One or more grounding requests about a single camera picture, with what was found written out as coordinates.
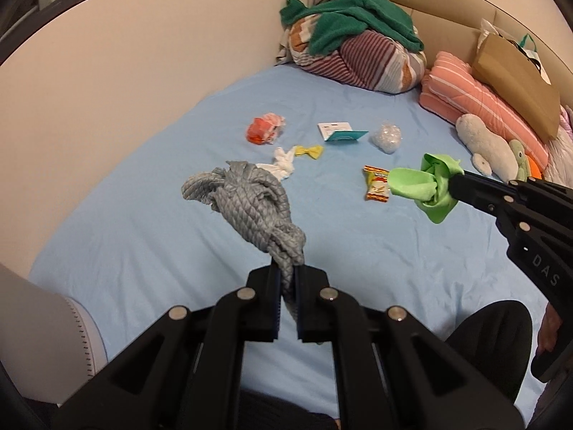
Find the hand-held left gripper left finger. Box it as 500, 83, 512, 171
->
51, 266, 287, 430

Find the grey knotted cloth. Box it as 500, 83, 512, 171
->
180, 160, 309, 323

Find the white seal plush toy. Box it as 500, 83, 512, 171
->
456, 114, 519, 177

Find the green cloth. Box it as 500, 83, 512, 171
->
389, 152, 465, 225

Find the green turtle plush toy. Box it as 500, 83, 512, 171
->
508, 139, 549, 182

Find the striped duvet bundle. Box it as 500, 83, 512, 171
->
283, 13, 427, 96

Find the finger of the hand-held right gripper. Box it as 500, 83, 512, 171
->
449, 171, 529, 219
508, 178, 573, 207

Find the brown paper bag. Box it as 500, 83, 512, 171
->
472, 32, 562, 144

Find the white bag with green handles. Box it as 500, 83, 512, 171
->
478, 18, 553, 83

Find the red wrapper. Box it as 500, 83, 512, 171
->
246, 113, 286, 145

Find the beige padded headboard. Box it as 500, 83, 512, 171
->
347, 0, 573, 113

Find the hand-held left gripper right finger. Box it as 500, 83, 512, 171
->
293, 265, 524, 430

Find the light blue bed sheet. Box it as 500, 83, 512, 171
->
29, 60, 553, 417

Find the pink striped pillow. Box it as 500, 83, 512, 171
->
419, 51, 550, 173

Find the person's right hand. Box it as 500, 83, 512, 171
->
537, 302, 565, 354

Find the yellow bow-shaped wrapper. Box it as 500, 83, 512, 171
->
293, 144, 324, 161

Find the green towel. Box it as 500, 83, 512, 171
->
280, 0, 424, 54

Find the yellow chips packet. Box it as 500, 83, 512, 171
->
362, 165, 392, 202

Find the white and teal card box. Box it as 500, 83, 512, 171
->
317, 122, 370, 143

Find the clear plastic bag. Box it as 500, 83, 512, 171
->
370, 121, 402, 154

